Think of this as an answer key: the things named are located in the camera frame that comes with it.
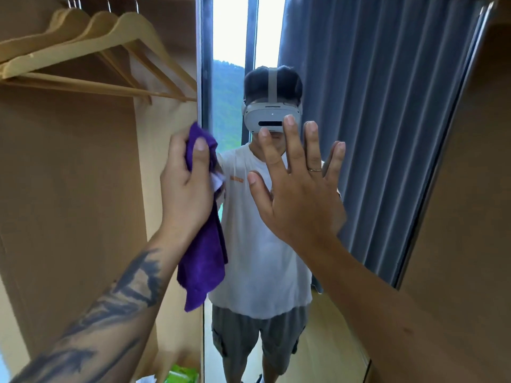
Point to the person's left hand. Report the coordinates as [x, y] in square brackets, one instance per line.
[185, 199]

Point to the person's right hand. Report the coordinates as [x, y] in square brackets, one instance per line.
[303, 207]

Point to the purple cleaning cloth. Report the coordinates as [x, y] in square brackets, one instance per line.
[205, 263]

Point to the pull-out wardrobe mirror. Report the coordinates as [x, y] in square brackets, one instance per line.
[391, 115]

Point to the person's right forearm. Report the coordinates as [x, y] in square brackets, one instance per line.
[399, 323]

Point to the person's left forearm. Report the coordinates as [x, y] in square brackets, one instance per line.
[108, 323]

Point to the light wooden wardrobe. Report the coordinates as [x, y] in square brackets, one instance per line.
[72, 195]

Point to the green tissue packet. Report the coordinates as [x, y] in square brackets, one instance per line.
[183, 374]

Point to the wooden clothes hanger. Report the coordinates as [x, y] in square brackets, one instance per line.
[60, 25]
[78, 19]
[100, 25]
[131, 27]

